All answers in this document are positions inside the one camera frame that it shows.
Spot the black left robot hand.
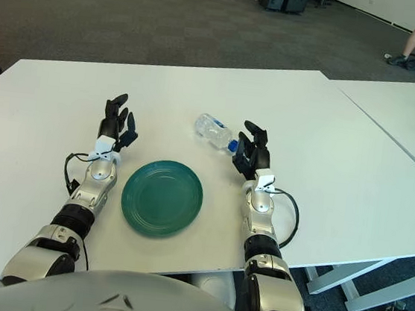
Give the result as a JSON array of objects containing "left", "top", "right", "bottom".
[{"left": 87, "top": 89, "right": 143, "bottom": 167}]

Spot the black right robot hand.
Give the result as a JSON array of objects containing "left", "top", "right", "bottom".
[{"left": 228, "top": 119, "right": 283, "bottom": 194}]

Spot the clear plastic water bottle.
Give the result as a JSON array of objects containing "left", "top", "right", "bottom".
[{"left": 191, "top": 111, "right": 242, "bottom": 155}]

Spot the green round plate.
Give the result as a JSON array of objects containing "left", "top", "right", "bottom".
[{"left": 117, "top": 154, "right": 208, "bottom": 243}]

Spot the grey robot thigh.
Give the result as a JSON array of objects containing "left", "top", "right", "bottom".
[{"left": 183, "top": 267, "right": 240, "bottom": 310}]

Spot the grey robot torso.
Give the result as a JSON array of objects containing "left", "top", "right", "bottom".
[{"left": 0, "top": 255, "right": 368, "bottom": 311}]

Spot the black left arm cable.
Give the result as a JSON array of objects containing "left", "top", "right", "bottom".
[{"left": 60, "top": 150, "right": 96, "bottom": 199}]

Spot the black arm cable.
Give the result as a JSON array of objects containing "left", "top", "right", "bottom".
[
  {"left": 60, "top": 150, "right": 96, "bottom": 199},
  {"left": 266, "top": 187, "right": 303, "bottom": 251}
]

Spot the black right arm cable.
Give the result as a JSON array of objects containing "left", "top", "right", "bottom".
[{"left": 266, "top": 187, "right": 303, "bottom": 251}]

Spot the white table frame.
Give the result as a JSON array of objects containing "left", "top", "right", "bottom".
[{"left": 298, "top": 248, "right": 415, "bottom": 311}]

